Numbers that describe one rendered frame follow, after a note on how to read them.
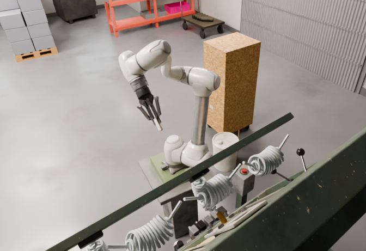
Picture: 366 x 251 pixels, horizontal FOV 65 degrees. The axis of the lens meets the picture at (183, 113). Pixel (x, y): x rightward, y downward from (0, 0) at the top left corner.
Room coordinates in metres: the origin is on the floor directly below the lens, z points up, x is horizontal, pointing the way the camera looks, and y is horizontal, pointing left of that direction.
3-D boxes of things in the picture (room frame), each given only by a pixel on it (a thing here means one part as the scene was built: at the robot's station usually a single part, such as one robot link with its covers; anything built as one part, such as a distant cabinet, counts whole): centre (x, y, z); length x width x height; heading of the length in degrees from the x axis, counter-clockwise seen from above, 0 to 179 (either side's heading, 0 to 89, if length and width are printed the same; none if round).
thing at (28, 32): (6.71, 3.44, 0.63); 1.28 x 0.88 x 1.27; 25
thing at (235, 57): (3.15, -0.61, 0.63); 0.50 x 0.42 x 1.25; 119
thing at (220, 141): (2.47, -0.47, 0.24); 0.32 x 0.30 x 0.47; 115
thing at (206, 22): (7.19, -0.60, 0.46); 1.14 x 0.67 x 0.92; 27
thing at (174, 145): (1.69, 0.08, 0.98); 0.18 x 0.16 x 0.22; 57
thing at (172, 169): (1.69, 0.10, 0.84); 0.22 x 0.18 x 0.06; 120
